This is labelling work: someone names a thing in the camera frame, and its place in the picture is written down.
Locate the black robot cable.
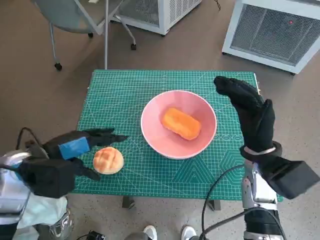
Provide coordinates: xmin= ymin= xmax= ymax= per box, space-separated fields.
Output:
xmin=16 ymin=126 xmax=42 ymax=151
xmin=201 ymin=163 xmax=247 ymax=240
xmin=198 ymin=207 xmax=288 ymax=240

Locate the round toy bread bun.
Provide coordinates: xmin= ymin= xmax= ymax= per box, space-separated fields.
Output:
xmin=92 ymin=146 xmax=125 ymax=175

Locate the long orange toy bread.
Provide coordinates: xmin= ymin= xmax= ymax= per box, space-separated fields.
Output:
xmin=160 ymin=107 xmax=202 ymax=141

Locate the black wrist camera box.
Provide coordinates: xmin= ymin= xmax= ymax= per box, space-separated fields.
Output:
xmin=18 ymin=158 xmax=76 ymax=200
xmin=258 ymin=156 xmax=320 ymax=200

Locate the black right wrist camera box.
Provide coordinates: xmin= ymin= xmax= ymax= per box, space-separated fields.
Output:
xmin=258 ymin=156 xmax=320 ymax=200

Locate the white mesh cabinet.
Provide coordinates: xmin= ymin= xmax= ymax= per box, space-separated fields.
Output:
xmin=109 ymin=0 xmax=203 ymax=36
xmin=221 ymin=0 xmax=320 ymax=75

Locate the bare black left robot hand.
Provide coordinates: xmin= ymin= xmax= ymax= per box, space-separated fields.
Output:
xmin=42 ymin=128 xmax=130 ymax=182

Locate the person's white shoe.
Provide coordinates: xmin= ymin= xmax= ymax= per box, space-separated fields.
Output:
xmin=143 ymin=224 xmax=158 ymax=240
xmin=181 ymin=225 xmax=197 ymax=240

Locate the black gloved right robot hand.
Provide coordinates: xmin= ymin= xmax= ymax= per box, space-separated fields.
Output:
xmin=213 ymin=75 xmax=276 ymax=151

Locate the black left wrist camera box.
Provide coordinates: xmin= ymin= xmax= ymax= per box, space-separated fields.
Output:
xmin=18 ymin=158 xmax=76 ymax=200

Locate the green cutting mat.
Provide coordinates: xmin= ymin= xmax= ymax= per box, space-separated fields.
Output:
xmin=67 ymin=69 xmax=285 ymax=202

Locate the pink bowl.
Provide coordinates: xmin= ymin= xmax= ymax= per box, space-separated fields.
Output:
xmin=140 ymin=89 xmax=218 ymax=160

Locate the white metal pole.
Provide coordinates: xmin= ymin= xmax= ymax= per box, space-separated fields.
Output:
xmin=103 ymin=0 xmax=111 ymax=70

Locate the light blue cloth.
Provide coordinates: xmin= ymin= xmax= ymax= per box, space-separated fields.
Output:
xmin=16 ymin=192 xmax=69 ymax=230

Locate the grey office chair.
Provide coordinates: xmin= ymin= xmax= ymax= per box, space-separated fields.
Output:
xmin=31 ymin=0 xmax=138 ymax=71

